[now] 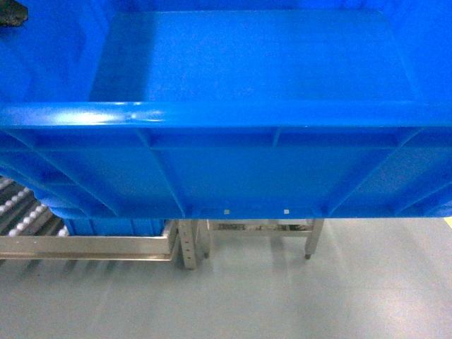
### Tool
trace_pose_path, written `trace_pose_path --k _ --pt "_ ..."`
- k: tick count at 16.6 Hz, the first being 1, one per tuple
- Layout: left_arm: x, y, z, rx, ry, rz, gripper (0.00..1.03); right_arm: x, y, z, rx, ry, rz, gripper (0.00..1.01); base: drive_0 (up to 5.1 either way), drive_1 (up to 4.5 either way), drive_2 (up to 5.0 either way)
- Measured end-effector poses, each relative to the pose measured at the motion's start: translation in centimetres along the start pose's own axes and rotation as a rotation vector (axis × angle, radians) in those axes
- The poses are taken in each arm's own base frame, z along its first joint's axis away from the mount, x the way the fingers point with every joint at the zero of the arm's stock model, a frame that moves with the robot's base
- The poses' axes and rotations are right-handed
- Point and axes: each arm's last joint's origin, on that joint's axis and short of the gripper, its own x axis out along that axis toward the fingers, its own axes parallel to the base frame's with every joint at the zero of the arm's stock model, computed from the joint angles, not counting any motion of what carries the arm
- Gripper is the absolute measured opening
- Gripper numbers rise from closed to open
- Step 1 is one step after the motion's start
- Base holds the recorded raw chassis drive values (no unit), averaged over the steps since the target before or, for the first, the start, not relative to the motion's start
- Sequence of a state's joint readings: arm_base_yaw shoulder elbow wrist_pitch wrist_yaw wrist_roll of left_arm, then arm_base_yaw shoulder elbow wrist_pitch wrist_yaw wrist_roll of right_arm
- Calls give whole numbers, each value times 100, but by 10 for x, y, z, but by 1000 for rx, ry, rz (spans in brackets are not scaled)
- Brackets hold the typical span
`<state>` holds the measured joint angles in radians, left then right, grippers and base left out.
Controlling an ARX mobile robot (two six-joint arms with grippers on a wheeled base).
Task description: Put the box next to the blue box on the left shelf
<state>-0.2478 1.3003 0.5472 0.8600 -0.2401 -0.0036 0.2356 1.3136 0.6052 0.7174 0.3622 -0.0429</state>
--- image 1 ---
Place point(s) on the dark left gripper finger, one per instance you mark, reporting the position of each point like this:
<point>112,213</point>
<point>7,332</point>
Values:
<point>13,13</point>

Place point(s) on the blue plastic crate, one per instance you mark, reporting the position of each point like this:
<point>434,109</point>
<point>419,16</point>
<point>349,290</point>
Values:
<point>230,109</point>

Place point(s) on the stainless steel roller shelf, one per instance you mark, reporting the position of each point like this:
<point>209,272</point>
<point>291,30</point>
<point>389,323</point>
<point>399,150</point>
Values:
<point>30,231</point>

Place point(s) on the blue crate on shelf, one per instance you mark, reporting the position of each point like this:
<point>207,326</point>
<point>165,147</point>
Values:
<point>115,227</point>

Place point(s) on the steel table frame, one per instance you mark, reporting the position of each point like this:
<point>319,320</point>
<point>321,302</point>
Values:
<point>306,228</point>

